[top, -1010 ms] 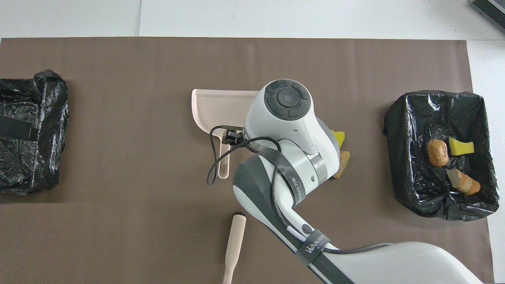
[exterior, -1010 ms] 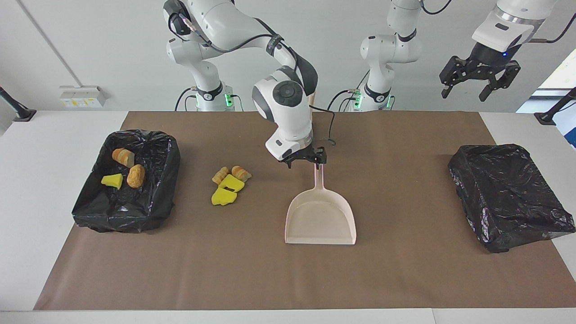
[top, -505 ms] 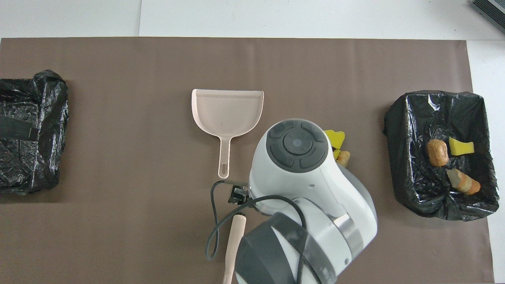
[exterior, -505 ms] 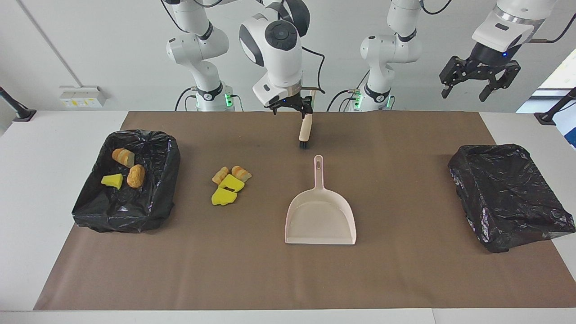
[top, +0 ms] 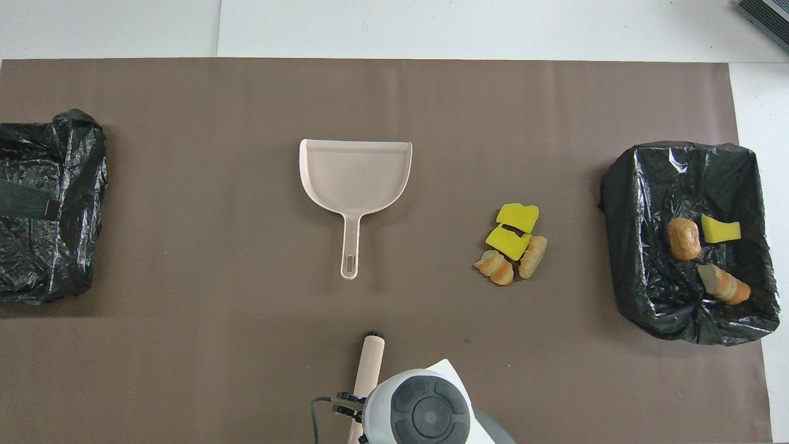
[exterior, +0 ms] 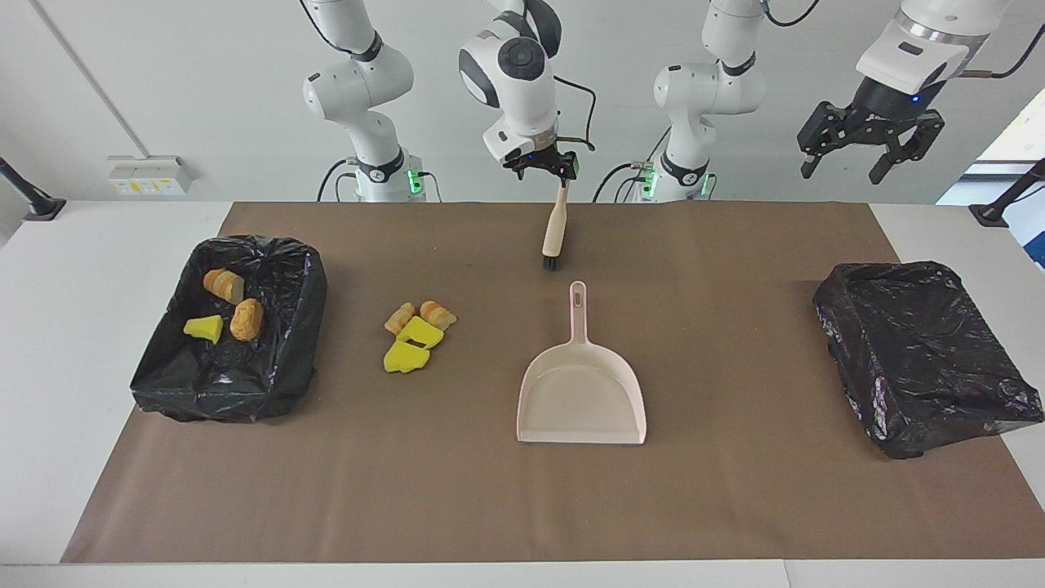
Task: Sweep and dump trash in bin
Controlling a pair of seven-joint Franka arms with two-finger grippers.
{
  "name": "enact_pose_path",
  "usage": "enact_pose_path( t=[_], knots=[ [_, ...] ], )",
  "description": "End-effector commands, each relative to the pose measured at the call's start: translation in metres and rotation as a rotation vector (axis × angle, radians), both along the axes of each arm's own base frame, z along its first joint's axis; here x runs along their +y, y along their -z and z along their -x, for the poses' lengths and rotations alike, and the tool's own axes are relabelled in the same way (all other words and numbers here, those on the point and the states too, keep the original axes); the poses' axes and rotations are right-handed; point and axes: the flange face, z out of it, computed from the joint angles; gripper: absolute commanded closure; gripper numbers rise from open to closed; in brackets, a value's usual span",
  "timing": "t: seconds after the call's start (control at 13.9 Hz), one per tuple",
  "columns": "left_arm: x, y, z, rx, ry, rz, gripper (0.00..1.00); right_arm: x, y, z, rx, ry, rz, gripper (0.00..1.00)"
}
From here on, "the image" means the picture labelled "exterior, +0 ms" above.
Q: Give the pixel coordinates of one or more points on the beige plastic dustpan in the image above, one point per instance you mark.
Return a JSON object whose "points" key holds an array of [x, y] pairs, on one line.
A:
{"points": [[580, 400]]}

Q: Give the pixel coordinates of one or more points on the striped toy croissant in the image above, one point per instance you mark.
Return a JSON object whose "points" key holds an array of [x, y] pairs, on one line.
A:
{"points": [[399, 318], [223, 285], [437, 314]]}

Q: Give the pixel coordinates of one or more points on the yellow sponge with green side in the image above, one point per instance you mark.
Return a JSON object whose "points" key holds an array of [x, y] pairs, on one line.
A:
{"points": [[204, 328]]}

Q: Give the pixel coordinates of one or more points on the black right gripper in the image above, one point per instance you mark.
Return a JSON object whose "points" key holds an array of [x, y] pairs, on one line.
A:
{"points": [[540, 155]]}

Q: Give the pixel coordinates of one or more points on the black clamp stand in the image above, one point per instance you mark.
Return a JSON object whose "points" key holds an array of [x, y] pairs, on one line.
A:
{"points": [[33, 204], [992, 214]]}

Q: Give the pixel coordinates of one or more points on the white wall socket box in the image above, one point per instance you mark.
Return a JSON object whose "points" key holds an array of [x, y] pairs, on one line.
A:
{"points": [[147, 175]]}

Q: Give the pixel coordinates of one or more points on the bright window with dark frame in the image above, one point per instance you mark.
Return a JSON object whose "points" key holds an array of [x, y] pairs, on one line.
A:
{"points": [[1012, 139]]}

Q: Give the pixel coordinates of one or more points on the golden bread roll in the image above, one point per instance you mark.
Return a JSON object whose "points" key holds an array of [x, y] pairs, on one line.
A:
{"points": [[246, 320]]}

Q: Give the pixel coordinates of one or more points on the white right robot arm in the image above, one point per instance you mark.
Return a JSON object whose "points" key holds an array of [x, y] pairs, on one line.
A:
{"points": [[359, 82]]}

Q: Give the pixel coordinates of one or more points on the brown paper table mat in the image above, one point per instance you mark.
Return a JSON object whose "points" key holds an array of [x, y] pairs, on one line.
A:
{"points": [[522, 506]]}

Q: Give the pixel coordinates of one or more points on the yellow sponge piece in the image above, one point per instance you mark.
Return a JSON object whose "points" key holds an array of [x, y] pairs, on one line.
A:
{"points": [[420, 332], [404, 359]]}

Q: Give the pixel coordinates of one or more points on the black bag lined bin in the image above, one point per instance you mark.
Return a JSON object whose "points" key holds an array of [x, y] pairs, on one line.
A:
{"points": [[922, 351], [269, 376]]}

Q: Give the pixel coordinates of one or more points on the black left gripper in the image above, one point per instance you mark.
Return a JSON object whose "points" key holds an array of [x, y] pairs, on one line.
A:
{"points": [[894, 106]]}

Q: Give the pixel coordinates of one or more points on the beige hand brush black bristles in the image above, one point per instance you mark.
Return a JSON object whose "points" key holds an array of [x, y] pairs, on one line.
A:
{"points": [[556, 229]]}

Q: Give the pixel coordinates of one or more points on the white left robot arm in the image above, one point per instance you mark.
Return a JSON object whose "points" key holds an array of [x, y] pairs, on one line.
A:
{"points": [[710, 90]]}

